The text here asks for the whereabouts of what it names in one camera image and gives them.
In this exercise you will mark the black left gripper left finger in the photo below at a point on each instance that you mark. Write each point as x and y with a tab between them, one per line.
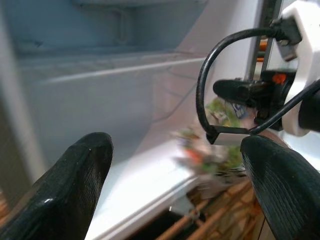
62	190

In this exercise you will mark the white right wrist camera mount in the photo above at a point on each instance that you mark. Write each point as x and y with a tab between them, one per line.
306	62

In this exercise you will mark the white-lined fridge door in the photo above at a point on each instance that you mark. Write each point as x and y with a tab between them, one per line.
305	150

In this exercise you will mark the green snack packet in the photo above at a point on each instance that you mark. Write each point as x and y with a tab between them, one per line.
222	116

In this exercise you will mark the wooden slat pallet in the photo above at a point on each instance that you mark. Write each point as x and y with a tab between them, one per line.
225	212

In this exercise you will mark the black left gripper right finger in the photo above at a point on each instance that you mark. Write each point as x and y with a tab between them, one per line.
287	190

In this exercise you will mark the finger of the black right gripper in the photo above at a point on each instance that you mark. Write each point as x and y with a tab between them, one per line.
230	90

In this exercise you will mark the grey mini fridge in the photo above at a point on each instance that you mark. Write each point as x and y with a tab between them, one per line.
75	100

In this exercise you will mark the clear fridge shelf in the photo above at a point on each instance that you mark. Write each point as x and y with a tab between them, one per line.
100	67

